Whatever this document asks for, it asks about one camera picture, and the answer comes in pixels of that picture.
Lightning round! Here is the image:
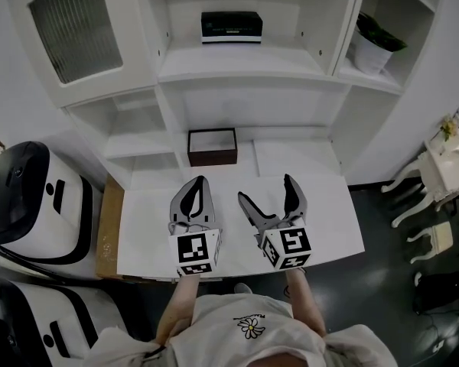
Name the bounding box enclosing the small flower bouquet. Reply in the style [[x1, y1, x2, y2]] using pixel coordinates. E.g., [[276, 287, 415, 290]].
[[439, 114, 459, 141]]

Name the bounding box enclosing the person's left forearm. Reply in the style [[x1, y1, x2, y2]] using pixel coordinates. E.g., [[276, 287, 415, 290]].
[[155, 273, 200, 346]]

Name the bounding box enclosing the green and white packaged bag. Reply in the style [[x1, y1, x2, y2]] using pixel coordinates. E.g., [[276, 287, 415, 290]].
[[200, 10, 264, 46]]

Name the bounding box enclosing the white and black robot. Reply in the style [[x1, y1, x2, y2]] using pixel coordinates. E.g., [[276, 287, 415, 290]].
[[0, 140, 105, 271], [0, 276, 132, 367]]

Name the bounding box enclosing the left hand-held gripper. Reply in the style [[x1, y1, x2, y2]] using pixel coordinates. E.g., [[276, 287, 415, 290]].
[[168, 174, 223, 277]]

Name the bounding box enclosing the brown open box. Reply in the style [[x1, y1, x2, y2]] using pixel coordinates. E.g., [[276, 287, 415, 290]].
[[187, 127, 239, 168]]

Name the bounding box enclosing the person's right forearm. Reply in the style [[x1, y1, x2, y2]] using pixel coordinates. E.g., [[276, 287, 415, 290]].
[[285, 268, 327, 338]]

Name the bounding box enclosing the brown cardboard box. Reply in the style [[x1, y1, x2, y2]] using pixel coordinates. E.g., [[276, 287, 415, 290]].
[[95, 174, 125, 281]]

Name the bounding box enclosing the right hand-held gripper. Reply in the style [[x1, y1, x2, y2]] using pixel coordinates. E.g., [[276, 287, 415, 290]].
[[237, 173, 314, 271]]

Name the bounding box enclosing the white cushioned stool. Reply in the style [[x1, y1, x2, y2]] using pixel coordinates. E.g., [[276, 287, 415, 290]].
[[406, 220, 455, 265]]

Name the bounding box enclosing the green plant in white pot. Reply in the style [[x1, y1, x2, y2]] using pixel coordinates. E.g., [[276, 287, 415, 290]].
[[353, 11, 409, 77]]

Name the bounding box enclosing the person's white T-shirt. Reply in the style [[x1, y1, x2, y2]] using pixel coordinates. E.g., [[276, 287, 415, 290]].
[[83, 292, 399, 367]]

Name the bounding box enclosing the white vanity table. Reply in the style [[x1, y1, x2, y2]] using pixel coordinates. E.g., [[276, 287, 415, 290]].
[[379, 107, 459, 229]]

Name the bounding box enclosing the white shelving unit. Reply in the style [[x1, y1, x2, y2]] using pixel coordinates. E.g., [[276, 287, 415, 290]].
[[3, 0, 459, 186]]

